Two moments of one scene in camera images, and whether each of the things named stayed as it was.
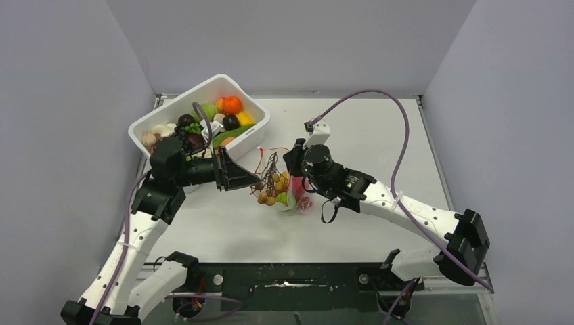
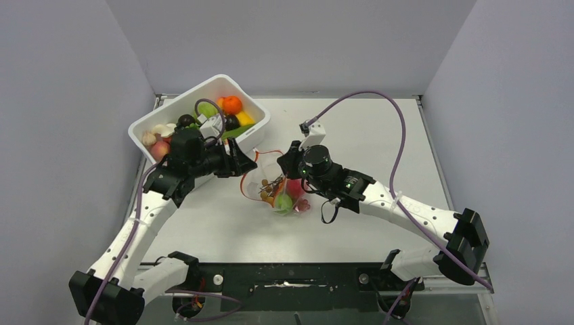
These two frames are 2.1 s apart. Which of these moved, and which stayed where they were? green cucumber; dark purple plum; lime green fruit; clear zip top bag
Moved: lime green fruit
Stayed: dark purple plum; green cucumber; clear zip top bag
